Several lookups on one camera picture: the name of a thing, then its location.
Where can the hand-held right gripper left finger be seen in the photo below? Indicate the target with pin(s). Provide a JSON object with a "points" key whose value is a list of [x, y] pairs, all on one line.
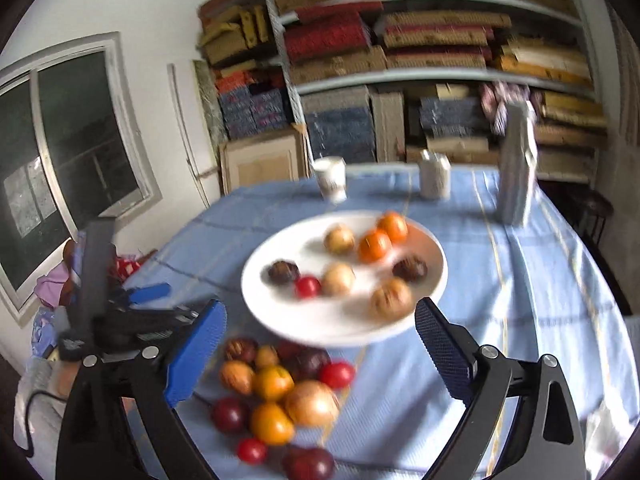
{"points": [[195, 355]]}

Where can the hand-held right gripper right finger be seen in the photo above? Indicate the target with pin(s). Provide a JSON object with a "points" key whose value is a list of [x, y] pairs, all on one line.
{"points": [[445, 355]]}

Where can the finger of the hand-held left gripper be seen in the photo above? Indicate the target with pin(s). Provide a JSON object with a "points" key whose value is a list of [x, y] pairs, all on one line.
{"points": [[150, 291], [150, 327]]}

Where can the dark purple passion fruit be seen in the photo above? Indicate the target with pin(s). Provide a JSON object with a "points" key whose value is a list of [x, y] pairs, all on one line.
{"points": [[240, 349], [410, 268], [311, 362], [283, 271]]}

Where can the speckled yellow passion fruit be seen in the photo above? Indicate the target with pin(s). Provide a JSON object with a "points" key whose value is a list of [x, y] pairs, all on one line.
{"points": [[236, 377]]}

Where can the dark red plum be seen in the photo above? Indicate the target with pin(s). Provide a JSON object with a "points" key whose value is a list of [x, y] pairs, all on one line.
{"points": [[230, 414], [309, 464]]}

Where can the small yellow fruit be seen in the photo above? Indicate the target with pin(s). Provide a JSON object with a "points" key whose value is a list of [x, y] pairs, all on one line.
{"points": [[266, 356]]}

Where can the striped pepino melon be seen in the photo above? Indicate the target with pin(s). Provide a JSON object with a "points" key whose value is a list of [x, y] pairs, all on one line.
{"points": [[391, 299]]}

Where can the orange-yellow tomato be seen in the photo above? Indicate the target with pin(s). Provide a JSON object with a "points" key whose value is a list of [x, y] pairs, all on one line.
{"points": [[272, 382], [271, 424]]}

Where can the dark red fruit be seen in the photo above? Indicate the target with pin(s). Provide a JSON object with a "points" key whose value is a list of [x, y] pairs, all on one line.
{"points": [[287, 346]]}

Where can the white oval plate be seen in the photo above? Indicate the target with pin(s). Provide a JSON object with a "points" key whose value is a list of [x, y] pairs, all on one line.
{"points": [[280, 310]]}

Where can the red cherry tomato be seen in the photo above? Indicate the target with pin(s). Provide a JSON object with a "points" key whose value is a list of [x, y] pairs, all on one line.
{"points": [[307, 286], [337, 375], [251, 451]]}

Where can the mandarin orange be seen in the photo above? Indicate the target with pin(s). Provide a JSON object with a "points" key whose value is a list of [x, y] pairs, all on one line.
{"points": [[375, 246], [392, 226]]}

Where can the brown plush toy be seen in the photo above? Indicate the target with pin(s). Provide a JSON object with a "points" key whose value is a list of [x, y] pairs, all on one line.
{"points": [[70, 260]]}

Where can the red and white cloth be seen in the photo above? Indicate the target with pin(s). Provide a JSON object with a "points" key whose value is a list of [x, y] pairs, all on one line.
{"points": [[127, 265]]}

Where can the purple cloth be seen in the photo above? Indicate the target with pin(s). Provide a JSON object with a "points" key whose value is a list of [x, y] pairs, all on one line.
{"points": [[50, 287]]}

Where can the blue checked tablecloth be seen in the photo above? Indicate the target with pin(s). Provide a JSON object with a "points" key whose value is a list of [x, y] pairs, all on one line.
{"points": [[525, 285]]}

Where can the white-framed dark window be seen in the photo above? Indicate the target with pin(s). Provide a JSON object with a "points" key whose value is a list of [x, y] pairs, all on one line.
{"points": [[75, 160]]}

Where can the white leaning board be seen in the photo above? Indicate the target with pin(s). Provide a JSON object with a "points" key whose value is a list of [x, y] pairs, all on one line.
{"points": [[187, 135]]}

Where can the crumpled white tissue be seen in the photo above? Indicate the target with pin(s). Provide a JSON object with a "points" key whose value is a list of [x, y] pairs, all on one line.
{"points": [[602, 432]]}

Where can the white drink can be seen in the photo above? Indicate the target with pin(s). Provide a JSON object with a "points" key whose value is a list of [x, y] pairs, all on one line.
{"points": [[434, 175]]}

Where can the stainless steel bottle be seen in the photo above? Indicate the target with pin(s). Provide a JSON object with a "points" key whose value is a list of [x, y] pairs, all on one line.
{"points": [[517, 175]]}

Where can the marbled green slab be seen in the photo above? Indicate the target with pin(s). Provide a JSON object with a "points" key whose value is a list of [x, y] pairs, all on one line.
{"points": [[210, 105]]}

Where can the stack of fabric-covered boxes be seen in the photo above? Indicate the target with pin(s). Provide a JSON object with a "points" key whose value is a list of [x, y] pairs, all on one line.
{"points": [[240, 110], [325, 37]]}

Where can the black round stool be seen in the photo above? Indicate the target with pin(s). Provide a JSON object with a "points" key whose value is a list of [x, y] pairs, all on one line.
{"points": [[592, 205]]}

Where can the white printed paper cup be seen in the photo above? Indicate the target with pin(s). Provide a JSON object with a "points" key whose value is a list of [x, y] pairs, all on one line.
{"points": [[330, 177]]}

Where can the pink cloth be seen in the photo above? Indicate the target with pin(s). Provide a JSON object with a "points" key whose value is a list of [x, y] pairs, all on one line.
{"points": [[500, 100]]}

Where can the wooden picture frame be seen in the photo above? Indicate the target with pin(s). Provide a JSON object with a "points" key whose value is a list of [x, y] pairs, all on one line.
{"points": [[260, 160]]}

